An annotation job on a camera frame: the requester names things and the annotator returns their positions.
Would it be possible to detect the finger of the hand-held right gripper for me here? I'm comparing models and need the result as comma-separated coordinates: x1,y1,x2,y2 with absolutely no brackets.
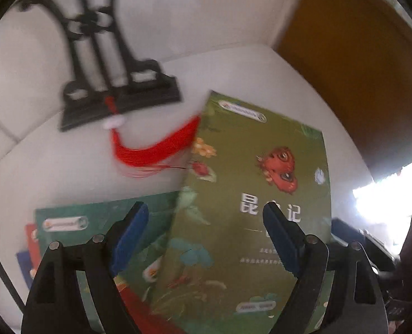
331,217,398,272

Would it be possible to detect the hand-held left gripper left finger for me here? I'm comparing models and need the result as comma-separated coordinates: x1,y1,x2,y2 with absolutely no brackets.
21,201,150,334

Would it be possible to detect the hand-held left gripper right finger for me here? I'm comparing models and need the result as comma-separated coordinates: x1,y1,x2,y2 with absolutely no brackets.
262,202,389,334

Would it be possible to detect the teal green insect book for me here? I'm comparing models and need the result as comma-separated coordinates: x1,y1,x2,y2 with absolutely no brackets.
35,191,182,334

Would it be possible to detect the olive green red bug book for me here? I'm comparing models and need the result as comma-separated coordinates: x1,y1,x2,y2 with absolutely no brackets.
149,90,333,334

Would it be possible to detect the coral red poet book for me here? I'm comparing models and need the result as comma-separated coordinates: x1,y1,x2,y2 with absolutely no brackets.
25,223,43,279

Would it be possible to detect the red tassel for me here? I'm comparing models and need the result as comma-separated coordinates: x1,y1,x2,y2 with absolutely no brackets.
103,95,201,178

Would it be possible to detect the royal blue framed book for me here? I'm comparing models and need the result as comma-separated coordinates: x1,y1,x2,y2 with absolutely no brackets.
15,250,36,290

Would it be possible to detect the black ornate fan stand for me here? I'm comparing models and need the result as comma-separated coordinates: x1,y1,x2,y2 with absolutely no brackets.
16,0,185,133

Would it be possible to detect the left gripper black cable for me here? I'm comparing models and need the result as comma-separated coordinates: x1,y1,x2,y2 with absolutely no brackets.
0,223,27,315

